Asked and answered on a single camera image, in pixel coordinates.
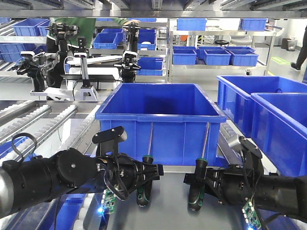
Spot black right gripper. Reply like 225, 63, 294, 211
184, 166, 253, 205

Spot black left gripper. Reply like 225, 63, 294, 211
95, 153, 164, 199

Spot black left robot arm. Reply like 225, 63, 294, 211
0, 129, 164, 218

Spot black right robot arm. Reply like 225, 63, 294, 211
184, 165, 307, 222

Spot left green circuit board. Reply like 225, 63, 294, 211
101, 188, 116, 214

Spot green circuit board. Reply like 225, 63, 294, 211
101, 188, 116, 214
241, 199, 261, 230

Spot right green circuit board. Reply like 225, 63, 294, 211
241, 199, 261, 230

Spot steel roller shelf rack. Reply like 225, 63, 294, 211
0, 0, 307, 154

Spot blue target bin centre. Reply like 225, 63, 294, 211
95, 83, 226, 166

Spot blue bin right near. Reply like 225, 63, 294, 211
251, 93, 307, 177

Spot blue bin right far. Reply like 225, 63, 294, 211
217, 75, 307, 138

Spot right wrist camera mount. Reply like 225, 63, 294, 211
227, 134, 263, 173

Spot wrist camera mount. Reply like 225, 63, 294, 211
92, 126, 128, 157
227, 134, 263, 173

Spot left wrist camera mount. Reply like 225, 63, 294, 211
92, 126, 128, 157

